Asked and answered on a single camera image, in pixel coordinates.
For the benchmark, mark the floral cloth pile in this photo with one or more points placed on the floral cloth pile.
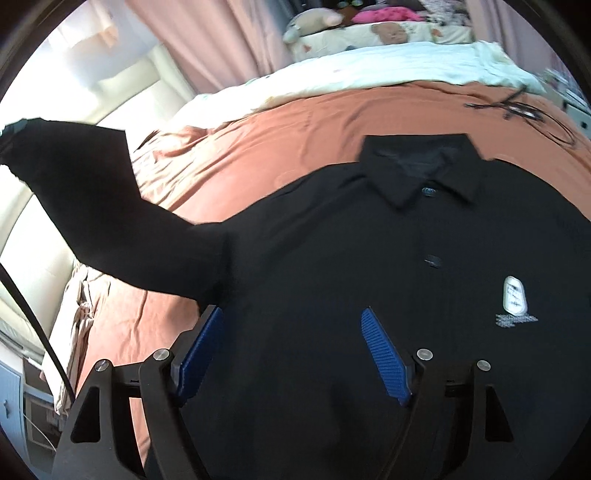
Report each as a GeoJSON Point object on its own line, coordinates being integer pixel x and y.
{"type": "Point", "coordinates": [447, 12]}

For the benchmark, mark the white bedside cabinet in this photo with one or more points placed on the white bedside cabinet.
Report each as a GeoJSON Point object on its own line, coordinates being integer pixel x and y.
{"type": "Point", "coordinates": [560, 94]}

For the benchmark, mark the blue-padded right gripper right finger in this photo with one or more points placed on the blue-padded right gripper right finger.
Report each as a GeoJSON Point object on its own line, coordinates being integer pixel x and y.
{"type": "Point", "coordinates": [454, 426]}

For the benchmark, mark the white cream blanket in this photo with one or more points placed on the white cream blanket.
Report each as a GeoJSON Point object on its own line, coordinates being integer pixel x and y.
{"type": "Point", "coordinates": [457, 64]}

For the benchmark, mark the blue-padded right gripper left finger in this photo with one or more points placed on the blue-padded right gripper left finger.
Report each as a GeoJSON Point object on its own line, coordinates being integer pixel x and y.
{"type": "Point", "coordinates": [99, 442]}

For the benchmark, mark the cream padded headboard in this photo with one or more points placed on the cream padded headboard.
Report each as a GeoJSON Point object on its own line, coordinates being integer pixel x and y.
{"type": "Point", "coordinates": [83, 178]}

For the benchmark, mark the orange bed cover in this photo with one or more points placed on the orange bed cover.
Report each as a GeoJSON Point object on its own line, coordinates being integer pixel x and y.
{"type": "Point", "coordinates": [210, 176]}

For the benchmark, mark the pink curtain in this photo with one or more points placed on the pink curtain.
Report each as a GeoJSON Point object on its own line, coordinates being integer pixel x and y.
{"type": "Point", "coordinates": [496, 21]}
{"type": "Point", "coordinates": [218, 44]}

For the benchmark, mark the pink cloth pile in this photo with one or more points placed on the pink cloth pile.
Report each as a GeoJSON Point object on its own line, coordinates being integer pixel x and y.
{"type": "Point", "coordinates": [396, 14]}

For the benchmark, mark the pink curtain right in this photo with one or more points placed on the pink curtain right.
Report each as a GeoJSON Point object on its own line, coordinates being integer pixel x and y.
{"type": "Point", "coordinates": [496, 21]}

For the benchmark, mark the cream plush toy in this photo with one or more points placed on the cream plush toy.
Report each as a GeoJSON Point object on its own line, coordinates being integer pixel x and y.
{"type": "Point", "coordinates": [311, 21]}

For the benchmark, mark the hanging cream shirt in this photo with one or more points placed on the hanging cream shirt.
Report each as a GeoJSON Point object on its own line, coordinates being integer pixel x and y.
{"type": "Point", "coordinates": [102, 23]}

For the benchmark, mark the pink curtain left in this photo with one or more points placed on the pink curtain left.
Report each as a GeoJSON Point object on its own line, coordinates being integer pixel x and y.
{"type": "Point", "coordinates": [218, 44]}

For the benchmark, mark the black button-up shirt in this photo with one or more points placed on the black button-up shirt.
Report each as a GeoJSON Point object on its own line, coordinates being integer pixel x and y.
{"type": "Point", "coordinates": [470, 258]}

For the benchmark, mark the bear print cushion bench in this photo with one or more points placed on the bear print cushion bench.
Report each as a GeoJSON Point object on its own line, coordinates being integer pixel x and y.
{"type": "Point", "coordinates": [358, 36]}

